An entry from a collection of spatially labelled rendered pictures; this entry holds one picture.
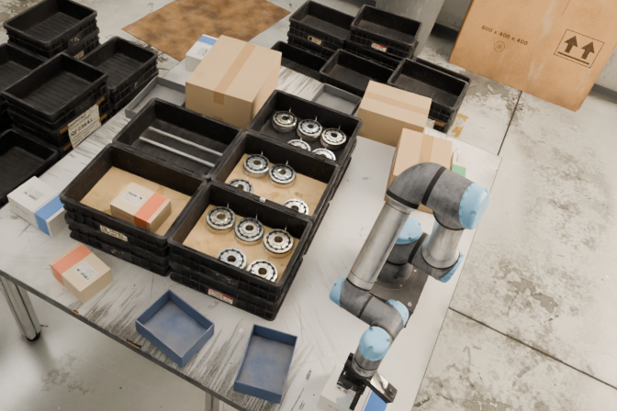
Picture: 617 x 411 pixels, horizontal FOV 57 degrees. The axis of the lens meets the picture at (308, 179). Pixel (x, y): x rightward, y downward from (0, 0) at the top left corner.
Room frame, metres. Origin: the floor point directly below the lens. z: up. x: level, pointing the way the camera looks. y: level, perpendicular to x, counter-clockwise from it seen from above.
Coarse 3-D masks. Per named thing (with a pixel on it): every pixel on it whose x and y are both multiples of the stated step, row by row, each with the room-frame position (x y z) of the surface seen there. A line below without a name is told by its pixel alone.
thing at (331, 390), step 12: (336, 372) 0.81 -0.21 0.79; (336, 384) 0.77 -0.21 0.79; (324, 396) 0.73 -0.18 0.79; (336, 396) 0.73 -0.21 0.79; (360, 396) 0.75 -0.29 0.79; (372, 396) 0.76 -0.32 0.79; (324, 408) 0.72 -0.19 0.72; (336, 408) 0.71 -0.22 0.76; (360, 408) 0.71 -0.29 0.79; (372, 408) 0.72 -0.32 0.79; (384, 408) 0.73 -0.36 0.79
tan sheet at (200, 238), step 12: (204, 216) 1.26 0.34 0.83; (204, 228) 1.21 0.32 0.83; (264, 228) 1.26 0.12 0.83; (192, 240) 1.15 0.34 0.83; (204, 240) 1.16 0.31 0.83; (216, 240) 1.17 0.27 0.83; (228, 240) 1.18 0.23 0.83; (204, 252) 1.11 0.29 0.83; (216, 252) 1.12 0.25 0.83; (252, 252) 1.15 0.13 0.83; (264, 252) 1.16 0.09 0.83; (276, 264) 1.12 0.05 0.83
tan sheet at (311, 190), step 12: (240, 168) 1.53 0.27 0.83; (228, 180) 1.45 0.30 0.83; (252, 180) 1.48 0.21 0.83; (264, 180) 1.49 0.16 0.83; (300, 180) 1.53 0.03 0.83; (312, 180) 1.55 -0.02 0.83; (264, 192) 1.43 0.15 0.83; (276, 192) 1.45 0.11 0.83; (288, 192) 1.46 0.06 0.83; (300, 192) 1.47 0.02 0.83; (312, 192) 1.48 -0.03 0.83; (312, 204) 1.42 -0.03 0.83
